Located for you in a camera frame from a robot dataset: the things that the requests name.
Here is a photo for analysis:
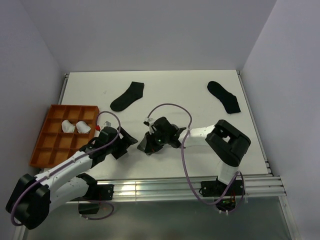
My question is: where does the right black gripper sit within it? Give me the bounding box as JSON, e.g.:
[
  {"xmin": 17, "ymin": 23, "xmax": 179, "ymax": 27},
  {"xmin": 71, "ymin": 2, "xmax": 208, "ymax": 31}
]
[{"xmin": 145, "ymin": 129, "xmax": 169, "ymax": 153}]

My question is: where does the white striped sock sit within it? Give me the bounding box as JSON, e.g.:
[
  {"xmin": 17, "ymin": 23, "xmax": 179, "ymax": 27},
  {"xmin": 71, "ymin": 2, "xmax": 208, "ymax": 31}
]
[{"xmin": 75, "ymin": 121, "xmax": 91, "ymax": 134}]

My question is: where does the grey sock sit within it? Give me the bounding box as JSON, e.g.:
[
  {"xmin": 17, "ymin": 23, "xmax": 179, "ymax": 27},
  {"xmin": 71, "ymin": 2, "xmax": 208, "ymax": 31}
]
[{"xmin": 137, "ymin": 136, "xmax": 148, "ymax": 153}]

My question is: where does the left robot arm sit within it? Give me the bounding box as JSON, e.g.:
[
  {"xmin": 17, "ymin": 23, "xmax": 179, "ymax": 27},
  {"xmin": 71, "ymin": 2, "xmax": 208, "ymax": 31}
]
[{"xmin": 5, "ymin": 126, "xmax": 138, "ymax": 230}]

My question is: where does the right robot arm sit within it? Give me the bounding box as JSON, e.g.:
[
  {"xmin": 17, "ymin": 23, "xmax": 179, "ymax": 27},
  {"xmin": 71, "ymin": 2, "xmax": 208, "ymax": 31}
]
[{"xmin": 137, "ymin": 117, "xmax": 251, "ymax": 195}]

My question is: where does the black sock left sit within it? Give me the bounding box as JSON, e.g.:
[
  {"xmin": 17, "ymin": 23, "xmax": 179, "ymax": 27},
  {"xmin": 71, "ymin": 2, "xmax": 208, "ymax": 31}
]
[{"xmin": 110, "ymin": 81, "xmax": 145, "ymax": 112}]

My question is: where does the black sock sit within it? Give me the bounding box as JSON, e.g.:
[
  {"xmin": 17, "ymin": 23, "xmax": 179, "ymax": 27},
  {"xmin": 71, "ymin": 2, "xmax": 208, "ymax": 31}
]
[
  {"xmin": 207, "ymin": 81, "xmax": 241, "ymax": 114},
  {"xmin": 110, "ymin": 81, "xmax": 145, "ymax": 112}
]

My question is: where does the orange compartment tray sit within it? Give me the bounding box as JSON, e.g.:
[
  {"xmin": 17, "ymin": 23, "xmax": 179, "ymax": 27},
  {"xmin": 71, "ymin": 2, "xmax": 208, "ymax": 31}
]
[{"xmin": 29, "ymin": 104, "xmax": 99, "ymax": 168}]

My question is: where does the black sock right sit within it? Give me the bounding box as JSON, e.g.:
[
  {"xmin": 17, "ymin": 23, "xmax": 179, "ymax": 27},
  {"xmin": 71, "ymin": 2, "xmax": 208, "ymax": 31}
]
[{"xmin": 207, "ymin": 81, "xmax": 241, "ymax": 114}]

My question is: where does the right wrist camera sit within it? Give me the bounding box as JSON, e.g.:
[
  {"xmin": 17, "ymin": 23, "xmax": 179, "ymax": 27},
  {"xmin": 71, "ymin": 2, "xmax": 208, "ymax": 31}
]
[{"xmin": 143, "ymin": 116, "xmax": 156, "ymax": 127}]

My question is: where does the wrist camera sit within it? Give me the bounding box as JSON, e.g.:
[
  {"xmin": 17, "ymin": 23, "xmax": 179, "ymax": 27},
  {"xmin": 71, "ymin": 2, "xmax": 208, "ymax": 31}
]
[
  {"xmin": 95, "ymin": 121, "xmax": 112, "ymax": 132},
  {"xmin": 143, "ymin": 116, "xmax": 156, "ymax": 127}
]

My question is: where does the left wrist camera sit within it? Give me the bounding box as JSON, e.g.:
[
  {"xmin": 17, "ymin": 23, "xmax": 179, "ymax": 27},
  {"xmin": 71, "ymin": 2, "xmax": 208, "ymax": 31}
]
[{"xmin": 95, "ymin": 121, "xmax": 112, "ymax": 132}]

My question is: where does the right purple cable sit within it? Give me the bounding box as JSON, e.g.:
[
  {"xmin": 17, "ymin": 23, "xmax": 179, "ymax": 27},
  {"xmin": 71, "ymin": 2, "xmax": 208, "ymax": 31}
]
[{"xmin": 147, "ymin": 103, "xmax": 246, "ymax": 215}]

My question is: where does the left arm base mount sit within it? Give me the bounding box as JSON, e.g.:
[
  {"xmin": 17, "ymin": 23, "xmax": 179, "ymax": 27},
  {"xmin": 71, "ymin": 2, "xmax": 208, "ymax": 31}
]
[{"xmin": 78, "ymin": 184, "xmax": 115, "ymax": 220}]

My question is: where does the aluminium frame rail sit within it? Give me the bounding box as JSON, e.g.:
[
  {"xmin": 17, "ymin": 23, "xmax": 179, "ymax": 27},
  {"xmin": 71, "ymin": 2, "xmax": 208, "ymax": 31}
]
[{"xmin": 50, "ymin": 176, "xmax": 286, "ymax": 206}]

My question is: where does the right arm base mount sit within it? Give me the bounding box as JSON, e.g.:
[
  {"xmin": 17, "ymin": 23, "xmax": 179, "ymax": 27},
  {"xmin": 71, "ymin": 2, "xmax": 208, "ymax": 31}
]
[{"xmin": 199, "ymin": 180, "xmax": 246, "ymax": 212}]

